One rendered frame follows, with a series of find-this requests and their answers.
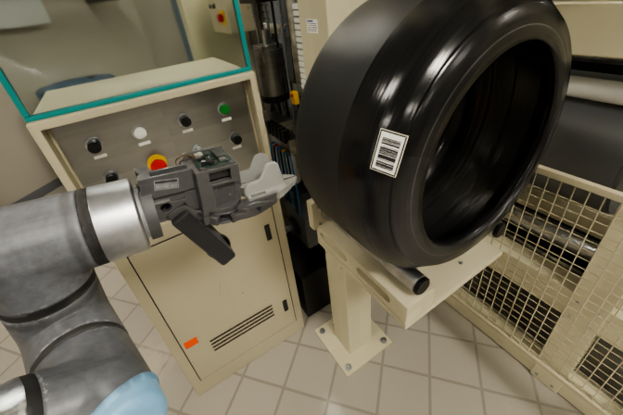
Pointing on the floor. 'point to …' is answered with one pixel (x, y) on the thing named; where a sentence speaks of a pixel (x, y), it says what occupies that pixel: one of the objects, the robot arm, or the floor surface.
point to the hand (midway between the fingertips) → (288, 183)
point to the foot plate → (351, 362)
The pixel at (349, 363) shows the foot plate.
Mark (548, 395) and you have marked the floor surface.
